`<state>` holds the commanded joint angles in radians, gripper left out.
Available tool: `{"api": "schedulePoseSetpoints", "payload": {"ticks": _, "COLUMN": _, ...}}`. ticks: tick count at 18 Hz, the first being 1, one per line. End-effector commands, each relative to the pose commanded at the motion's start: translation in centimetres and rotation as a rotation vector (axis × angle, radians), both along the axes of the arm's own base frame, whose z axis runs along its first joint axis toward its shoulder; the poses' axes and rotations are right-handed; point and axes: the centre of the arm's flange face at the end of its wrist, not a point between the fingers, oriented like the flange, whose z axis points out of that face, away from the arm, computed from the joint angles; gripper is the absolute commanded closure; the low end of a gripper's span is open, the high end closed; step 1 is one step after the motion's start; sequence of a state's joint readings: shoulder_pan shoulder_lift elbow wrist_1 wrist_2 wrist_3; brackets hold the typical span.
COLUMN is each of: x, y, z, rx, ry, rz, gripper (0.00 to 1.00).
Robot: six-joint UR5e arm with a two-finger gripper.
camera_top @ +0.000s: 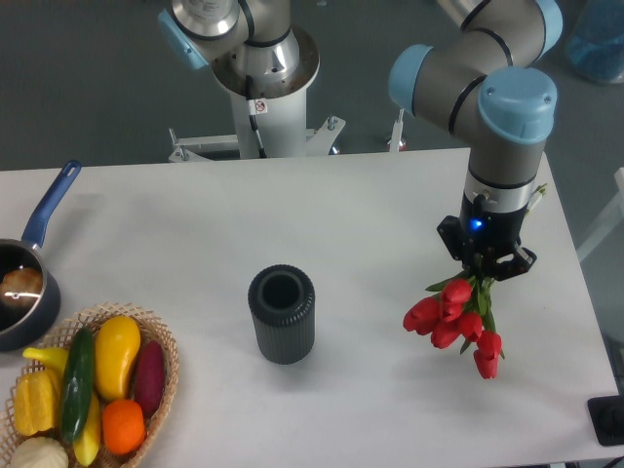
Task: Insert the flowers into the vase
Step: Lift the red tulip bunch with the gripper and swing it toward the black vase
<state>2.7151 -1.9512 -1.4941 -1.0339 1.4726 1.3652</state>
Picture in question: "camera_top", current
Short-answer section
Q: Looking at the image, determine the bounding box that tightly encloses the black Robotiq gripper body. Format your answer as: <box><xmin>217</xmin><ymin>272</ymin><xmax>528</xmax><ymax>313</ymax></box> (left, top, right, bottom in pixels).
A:
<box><xmin>458</xmin><ymin>194</ymin><xmax>528</xmax><ymax>267</ymax></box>

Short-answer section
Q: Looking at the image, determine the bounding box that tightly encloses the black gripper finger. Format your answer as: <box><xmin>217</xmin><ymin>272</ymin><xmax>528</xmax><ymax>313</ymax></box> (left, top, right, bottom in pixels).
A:
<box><xmin>489</xmin><ymin>246</ymin><xmax>537</xmax><ymax>281</ymax></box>
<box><xmin>437</xmin><ymin>215</ymin><xmax>468</xmax><ymax>263</ymax></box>

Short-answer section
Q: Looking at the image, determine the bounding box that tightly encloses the red tulip bouquet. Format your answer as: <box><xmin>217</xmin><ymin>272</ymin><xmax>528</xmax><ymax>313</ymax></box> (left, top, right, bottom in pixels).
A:
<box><xmin>403</xmin><ymin>183</ymin><xmax>549</xmax><ymax>380</ymax></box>

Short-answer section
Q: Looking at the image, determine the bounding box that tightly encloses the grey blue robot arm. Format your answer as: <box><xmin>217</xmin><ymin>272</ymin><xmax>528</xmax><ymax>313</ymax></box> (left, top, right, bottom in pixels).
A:
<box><xmin>158</xmin><ymin>1</ymin><xmax>563</xmax><ymax>281</ymax></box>

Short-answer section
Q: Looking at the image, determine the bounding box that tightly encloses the dark grey ribbed vase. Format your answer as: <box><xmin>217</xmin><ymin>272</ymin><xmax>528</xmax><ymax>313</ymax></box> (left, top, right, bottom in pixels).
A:
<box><xmin>248</xmin><ymin>264</ymin><xmax>316</xmax><ymax>365</ymax></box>

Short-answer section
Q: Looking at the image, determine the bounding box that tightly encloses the black device at edge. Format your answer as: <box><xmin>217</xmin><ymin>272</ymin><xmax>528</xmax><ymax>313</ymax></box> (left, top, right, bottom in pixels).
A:
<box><xmin>587</xmin><ymin>395</ymin><xmax>623</xmax><ymax>447</ymax></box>

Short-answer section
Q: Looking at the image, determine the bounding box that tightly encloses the blue transparent container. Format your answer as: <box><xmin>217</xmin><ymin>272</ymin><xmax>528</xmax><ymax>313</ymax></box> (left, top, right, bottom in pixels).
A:
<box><xmin>565</xmin><ymin>1</ymin><xmax>623</xmax><ymax>84</ymax></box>

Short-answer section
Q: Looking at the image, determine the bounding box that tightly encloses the woven wicker basket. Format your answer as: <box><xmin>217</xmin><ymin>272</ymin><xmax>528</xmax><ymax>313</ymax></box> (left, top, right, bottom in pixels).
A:
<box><xmin>1</xmin><ymin>303</ymin><xmax>179</xmax><ymax>468</ymax></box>

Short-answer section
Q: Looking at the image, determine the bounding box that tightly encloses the purple sweet potato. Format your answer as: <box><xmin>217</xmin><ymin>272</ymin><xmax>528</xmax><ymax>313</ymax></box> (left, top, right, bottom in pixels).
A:
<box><xmin>134</xmin><ymin>340</ymin><xmax>165</xmax><ymax>418</ymax></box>

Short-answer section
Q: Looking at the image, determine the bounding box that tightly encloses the yellow squash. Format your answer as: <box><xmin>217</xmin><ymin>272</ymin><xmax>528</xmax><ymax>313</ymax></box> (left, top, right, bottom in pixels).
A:
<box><xmin>95</xmin><ymin>316</ymin><xmax>141</xmax><ymax>402</ymax></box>

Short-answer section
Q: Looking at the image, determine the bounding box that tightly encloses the orange fruit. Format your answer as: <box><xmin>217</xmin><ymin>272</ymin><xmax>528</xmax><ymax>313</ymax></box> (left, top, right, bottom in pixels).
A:
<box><xmin>101</xmin><ymin>399</ymin><xmax>146</xmax><ymax>455</ymax></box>

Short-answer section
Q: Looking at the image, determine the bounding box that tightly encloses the green cucumber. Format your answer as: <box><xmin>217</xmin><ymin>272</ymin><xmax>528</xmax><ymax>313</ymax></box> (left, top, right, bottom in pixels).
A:
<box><xmin>59</xmin><ymin>328</ymin><xmax>95</xmax><ymax>444</ymax></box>

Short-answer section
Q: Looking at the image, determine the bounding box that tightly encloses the yellow banana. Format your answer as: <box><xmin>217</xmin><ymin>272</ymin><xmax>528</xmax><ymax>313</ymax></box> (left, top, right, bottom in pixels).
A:
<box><xmin>22</xmin><ymin>347</ymin><xmax>101</xmax><ymax>467</ymax></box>

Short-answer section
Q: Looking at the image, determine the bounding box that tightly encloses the brown patty in pan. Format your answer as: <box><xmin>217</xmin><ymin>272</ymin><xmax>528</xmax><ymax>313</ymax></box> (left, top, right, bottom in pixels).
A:
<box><xmin>1</xmin><ymin>267</ymin><xmax>43</xmax><ymax>308</ymax></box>

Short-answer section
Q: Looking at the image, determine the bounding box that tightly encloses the blue saucepan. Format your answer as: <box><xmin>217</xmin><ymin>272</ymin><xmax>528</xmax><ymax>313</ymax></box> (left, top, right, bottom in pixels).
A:
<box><xmin>1</xmin><ymin>160</ymin><xmax>82</xmax><ymax>352</ymax></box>

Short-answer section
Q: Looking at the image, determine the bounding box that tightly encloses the yellow bell pepper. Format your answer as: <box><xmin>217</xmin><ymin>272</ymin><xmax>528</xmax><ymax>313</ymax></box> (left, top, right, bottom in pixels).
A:
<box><xmin>14</xmin><ymin>370</ymin><xmax>60</xmax><ymax>436</ymax></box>

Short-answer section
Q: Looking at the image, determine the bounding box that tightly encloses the white garlic bulb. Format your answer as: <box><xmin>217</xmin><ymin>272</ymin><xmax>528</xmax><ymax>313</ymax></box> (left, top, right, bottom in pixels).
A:
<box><xmin>10</xmin><ymin>437</ymin><xmax>69</xmax><ymax>468</ymax></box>

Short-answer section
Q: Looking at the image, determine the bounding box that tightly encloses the white frame at right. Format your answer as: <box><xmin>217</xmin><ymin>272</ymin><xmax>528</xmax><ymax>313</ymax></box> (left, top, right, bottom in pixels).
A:
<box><xmin>576</xmin><ymin>168</ymin><xmax>623</xmax><ymax>262</ymax></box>

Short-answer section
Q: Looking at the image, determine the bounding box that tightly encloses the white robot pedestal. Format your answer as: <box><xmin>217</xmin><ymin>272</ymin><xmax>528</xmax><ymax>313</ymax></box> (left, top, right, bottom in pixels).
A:
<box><xmin>168</xmin><ymin>23</ymin><xmax>409</xmax><ymax>164</ymax></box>

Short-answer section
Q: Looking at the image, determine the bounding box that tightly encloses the black pedestal cable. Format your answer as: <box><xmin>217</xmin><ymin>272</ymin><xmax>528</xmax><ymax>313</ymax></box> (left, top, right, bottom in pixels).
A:
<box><xmin>245</xmin><ymin>75</ymin><xmax>268</xmax><ymax>159</ymax></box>

